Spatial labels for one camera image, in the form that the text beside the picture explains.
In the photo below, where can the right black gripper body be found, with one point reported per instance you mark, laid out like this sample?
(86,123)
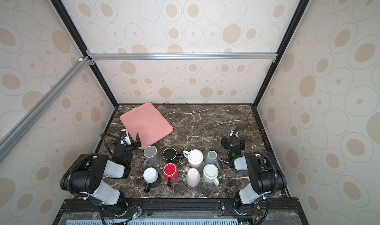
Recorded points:
(233,139)

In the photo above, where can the pink rectangular tray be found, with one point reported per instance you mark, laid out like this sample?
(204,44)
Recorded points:
(146,122)

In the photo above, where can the light grey mug white inside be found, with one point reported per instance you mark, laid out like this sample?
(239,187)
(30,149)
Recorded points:
(212,158)

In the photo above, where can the white mug red inside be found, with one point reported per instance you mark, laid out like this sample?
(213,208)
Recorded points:
(210,174)

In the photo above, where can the white teapot-like mug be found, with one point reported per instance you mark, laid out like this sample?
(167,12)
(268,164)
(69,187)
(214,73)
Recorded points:
(195,158)

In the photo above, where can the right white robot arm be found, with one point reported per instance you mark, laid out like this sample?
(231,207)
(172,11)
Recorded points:
(265,176)

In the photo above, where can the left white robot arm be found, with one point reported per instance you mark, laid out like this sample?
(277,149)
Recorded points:
(85,177)

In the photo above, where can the dark grey upside-down mug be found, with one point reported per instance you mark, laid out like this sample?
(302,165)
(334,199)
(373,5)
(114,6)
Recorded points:
(152,158)

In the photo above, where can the black upside-down mug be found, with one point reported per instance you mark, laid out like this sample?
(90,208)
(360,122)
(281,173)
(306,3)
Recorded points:
(170,155)

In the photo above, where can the black mug white base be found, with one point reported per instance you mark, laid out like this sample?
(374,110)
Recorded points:
(152,178)

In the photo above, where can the red upside-down mug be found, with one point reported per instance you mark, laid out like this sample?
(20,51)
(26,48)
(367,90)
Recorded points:
(171,173)

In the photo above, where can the pink upside-down mug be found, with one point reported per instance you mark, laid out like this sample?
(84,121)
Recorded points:
(192,177)

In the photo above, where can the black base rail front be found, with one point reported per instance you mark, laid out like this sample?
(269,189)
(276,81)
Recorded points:
(273,211)

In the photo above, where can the silver rail back wall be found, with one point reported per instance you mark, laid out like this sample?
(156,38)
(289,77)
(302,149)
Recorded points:
(183,56)

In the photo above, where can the silver rail wall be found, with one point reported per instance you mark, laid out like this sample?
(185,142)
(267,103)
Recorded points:
(183,56)
(24,125)

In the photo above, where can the silver rail left wall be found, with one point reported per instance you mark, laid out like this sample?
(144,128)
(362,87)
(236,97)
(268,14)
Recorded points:
(24,125)

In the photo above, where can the black frame post right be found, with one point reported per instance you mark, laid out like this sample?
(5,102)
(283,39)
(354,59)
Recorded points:
(302,5)

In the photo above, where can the black frame post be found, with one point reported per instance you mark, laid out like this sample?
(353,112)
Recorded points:
(73,31)
(302,5)

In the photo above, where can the black frame post left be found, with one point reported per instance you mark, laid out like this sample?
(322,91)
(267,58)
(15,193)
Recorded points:
(73,31)

